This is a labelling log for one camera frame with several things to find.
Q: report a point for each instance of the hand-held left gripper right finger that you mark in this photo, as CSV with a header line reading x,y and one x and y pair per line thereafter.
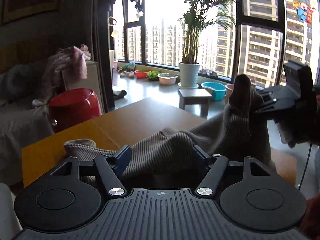
x,y
198,155

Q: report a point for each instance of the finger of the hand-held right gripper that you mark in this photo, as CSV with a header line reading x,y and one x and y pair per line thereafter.
x,y
273,110
273,93

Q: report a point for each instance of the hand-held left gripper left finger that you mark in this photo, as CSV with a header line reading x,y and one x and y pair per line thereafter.
x,y
123,158

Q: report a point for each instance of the grey striped garment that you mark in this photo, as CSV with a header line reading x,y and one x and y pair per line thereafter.
x,y
175,150

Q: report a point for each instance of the pink flower pot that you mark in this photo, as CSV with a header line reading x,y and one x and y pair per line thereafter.
x,y
228,92

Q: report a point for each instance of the small wooden stool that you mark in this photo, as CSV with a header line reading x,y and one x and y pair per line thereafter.
x,y
195,97

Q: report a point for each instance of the teal basin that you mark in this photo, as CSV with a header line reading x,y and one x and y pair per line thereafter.
x,y
213,91

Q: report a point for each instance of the small potted succulents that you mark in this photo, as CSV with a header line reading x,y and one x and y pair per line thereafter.
x,y
207,72

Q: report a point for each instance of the red round stool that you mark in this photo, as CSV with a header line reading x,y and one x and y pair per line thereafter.
x,y
72,110

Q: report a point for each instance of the potted palm white pot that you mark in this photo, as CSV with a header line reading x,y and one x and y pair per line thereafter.
x,y
189,75

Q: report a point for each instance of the pink bowl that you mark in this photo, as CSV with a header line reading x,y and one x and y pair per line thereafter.
x,y
167,79

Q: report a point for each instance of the pair of small shoes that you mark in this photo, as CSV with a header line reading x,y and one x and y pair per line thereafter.
x,y
127,74

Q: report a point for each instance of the red basin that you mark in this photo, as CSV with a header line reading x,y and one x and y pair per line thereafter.
x,y
141,74

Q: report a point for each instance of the cartoon window sticker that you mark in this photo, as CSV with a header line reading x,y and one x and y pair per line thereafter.
x,y
303,10

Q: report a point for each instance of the green toy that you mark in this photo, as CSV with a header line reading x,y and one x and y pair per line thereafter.
x,y
127,66

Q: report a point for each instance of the pink bucket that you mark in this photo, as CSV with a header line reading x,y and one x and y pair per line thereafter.
x,y
115,65

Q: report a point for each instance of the pink patterned blanket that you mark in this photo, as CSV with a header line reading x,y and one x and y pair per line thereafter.
x,y
65,67

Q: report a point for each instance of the grey covered sofa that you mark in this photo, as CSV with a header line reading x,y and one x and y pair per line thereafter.
x,y
17,130

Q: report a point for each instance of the person's red clothing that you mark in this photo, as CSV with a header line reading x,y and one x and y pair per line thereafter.
x,y
311,220

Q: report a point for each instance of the grey ottoman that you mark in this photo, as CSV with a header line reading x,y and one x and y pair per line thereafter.
x,y
7,205

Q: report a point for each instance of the yellow cushion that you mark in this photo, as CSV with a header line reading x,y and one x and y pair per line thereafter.
x,y
15,55

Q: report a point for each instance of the red framed wall picture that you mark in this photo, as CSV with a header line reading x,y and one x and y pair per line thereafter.
x,y
30,0

